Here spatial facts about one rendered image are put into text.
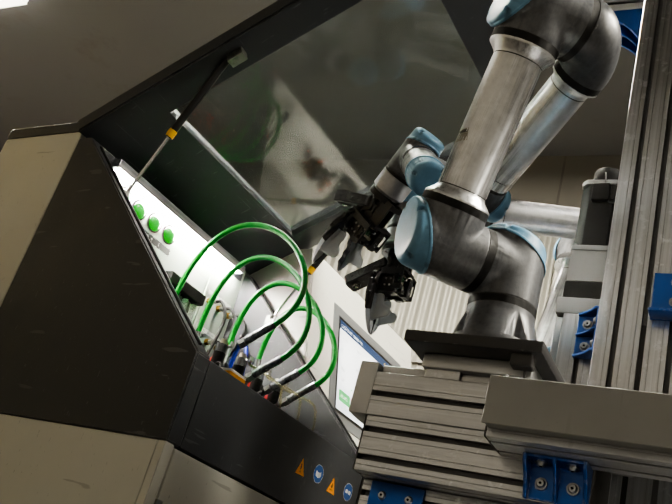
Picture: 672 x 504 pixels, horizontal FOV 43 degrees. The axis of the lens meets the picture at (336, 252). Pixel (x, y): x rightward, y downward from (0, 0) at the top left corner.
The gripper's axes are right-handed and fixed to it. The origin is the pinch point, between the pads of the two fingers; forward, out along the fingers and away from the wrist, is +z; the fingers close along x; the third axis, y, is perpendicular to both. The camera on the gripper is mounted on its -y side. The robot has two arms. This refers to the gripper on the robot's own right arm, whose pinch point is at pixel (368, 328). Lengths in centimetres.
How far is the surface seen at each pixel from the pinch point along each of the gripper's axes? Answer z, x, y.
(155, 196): -21, -25, -54
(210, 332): -2, 13, -57
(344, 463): 28.4, 9.9, -3.0
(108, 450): 45, -47, -15
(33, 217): -2, -47, -64
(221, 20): -176, 60, -158
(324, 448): 28.1, 0.3, -3.0
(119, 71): -176, 82, -244
